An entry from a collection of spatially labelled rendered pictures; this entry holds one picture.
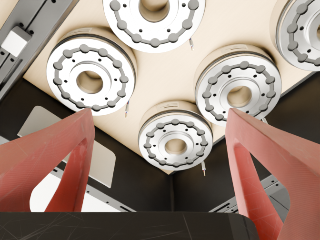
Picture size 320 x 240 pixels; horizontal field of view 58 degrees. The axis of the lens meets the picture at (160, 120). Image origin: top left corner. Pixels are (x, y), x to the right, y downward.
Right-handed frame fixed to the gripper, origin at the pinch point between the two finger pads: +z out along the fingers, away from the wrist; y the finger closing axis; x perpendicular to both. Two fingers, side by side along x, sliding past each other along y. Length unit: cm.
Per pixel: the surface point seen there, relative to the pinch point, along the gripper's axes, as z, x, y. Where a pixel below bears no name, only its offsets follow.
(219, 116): 20.4, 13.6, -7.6
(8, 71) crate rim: 13.1, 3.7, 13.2
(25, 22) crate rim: 13.0, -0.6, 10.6
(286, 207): 23.7, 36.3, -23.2
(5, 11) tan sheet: 23.1, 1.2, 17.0
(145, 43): 20.2, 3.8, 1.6
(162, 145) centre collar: 19.6, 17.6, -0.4
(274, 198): 23.7, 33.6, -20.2
